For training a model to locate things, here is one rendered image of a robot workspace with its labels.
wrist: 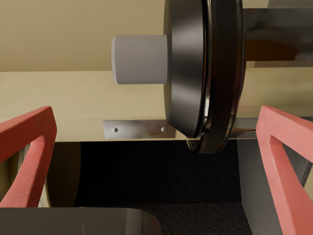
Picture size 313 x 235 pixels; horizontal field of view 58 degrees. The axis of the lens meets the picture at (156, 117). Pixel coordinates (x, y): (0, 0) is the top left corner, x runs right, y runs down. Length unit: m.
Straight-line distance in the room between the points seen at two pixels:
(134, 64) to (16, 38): 0.61
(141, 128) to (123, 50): 0.13
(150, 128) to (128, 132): 0.02
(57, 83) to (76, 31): 0.36
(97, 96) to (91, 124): 0.04
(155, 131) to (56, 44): 0.49
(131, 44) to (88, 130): 0.15
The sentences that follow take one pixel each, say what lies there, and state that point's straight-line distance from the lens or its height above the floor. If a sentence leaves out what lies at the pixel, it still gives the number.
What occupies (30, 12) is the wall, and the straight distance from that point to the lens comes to 0.72.
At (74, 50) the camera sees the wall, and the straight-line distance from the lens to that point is 0.72.
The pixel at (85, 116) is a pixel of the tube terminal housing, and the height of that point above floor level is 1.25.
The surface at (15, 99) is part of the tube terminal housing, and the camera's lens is 0.33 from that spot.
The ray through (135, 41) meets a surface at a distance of 0.16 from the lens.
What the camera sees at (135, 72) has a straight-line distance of 0.16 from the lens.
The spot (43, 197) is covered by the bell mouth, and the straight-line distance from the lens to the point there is 0.39.
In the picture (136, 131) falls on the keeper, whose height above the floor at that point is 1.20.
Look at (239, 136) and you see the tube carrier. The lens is 0.16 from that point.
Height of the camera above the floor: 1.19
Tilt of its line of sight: 1 degrees down
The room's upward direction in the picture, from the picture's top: 91 degrees counter-clockwise
